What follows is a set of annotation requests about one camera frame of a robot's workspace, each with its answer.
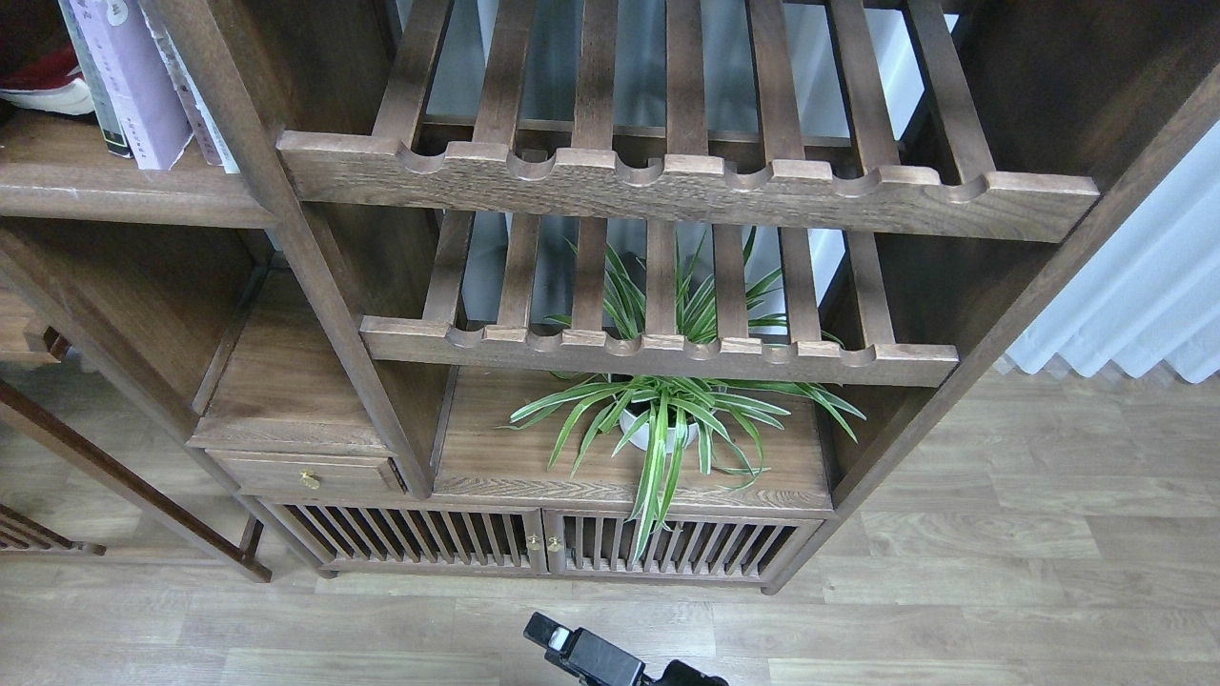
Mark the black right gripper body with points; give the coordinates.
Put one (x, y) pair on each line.
(678, 673)

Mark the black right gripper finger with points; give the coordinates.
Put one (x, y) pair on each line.
(586, 656)

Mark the white and lilac book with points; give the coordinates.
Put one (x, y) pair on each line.
(142, 94)

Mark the yellow and black thick book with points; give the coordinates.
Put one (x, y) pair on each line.
(108, 120)

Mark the red paperback book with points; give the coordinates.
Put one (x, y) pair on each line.
(39, 66)

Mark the green spider plant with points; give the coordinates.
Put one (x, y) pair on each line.
(717, 422)

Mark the dark wooden bookshelf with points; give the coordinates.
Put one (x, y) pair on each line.
(415, 245)

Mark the white curtain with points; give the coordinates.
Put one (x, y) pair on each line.
(1150, 295)

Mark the standing book with pink spine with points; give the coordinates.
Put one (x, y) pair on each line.
(206, 131)

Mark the dark wooden side furniture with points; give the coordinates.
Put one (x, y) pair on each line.
(77, 455)

